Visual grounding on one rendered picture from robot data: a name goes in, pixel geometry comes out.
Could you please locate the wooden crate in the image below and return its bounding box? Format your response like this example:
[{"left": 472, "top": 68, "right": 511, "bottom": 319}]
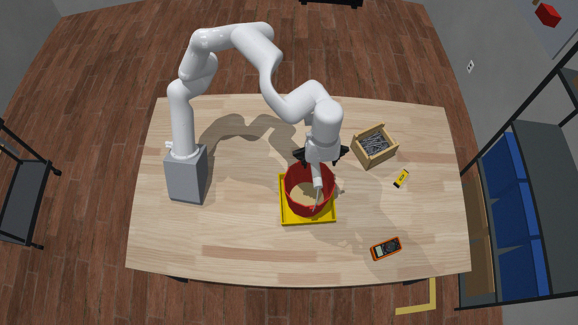
[{"left": 350, "top": 121, "right": 400, "bottom": 171}]

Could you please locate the yellow square tray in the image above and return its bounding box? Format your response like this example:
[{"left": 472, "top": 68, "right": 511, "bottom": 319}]
[{"left": 278, "top": 173, "right": 336, "bottom": 226}]

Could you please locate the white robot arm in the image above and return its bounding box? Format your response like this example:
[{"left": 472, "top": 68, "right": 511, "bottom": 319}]
[{"left": 165, "top": 22, "right": 344, "bottom": 161}]

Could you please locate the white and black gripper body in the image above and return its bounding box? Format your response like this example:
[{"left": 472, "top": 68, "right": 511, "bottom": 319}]
[{"left": 304, "top": 136, "right": 341, "bottom": 163}]

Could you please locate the orange digital multimeter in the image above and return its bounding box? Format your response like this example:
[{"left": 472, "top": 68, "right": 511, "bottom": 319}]
[{"left": 370, "top": 237, "right": 402, "bottom": 261}]

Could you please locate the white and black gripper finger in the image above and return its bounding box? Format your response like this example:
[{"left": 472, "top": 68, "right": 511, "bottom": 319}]
[
  {"left": 332, "top": 145, "right": 349, "bottom": 166},
  {"left": 293, "top": 147, "right": 307, "bottom": 169}
]

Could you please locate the yellow spirit level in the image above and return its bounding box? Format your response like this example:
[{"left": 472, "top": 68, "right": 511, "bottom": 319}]
[{"left": 393, "top": 169, "right": 409, "bottom": 188}]

